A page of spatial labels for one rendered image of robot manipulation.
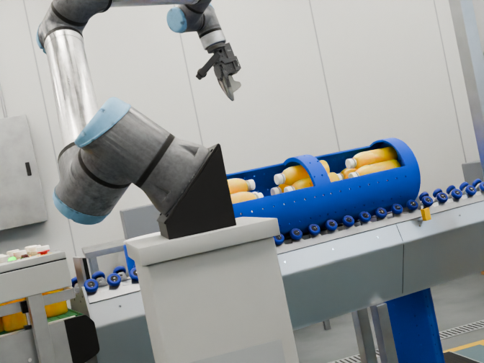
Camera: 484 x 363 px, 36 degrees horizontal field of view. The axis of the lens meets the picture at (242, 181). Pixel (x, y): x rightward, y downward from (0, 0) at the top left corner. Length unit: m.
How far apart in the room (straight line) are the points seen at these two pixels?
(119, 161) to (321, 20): 4.84
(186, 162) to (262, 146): 4.41
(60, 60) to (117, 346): 0.90
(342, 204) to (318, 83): 3.67
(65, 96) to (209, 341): 0.78
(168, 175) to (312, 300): 1.13
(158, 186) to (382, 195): 1.28
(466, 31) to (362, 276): 0.97
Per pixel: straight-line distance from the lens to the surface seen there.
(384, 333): 2.87
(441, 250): 2.99
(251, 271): 1.67
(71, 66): 2.12
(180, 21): 2.67
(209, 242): 1.63
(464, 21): 2.87
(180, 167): 1.70
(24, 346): 2.23
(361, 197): 2.75
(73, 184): 1.83
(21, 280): 2.10
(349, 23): 6.53
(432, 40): 6.83
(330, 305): 2.74
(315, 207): 2.65
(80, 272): 2.45
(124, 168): 1.73
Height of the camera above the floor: 1.22
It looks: 1 degrees down
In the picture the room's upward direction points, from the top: 11 degrees counter-clockwise
